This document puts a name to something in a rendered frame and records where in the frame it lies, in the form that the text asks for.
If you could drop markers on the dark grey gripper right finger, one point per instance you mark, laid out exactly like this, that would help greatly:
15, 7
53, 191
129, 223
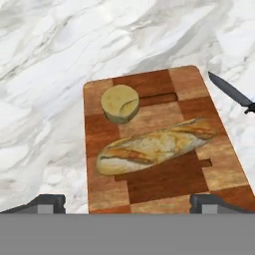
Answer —
202, 200

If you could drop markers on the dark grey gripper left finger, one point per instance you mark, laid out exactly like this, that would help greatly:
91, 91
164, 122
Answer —
50, 201

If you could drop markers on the chequered wooden cutting board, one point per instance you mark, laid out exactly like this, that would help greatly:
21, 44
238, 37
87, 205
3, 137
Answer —
156, 172

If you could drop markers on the crusty baguette loaf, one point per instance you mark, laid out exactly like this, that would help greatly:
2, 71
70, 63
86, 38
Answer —
149, 149

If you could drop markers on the black kitchen knife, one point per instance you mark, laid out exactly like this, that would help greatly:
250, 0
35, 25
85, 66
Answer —
232, 91

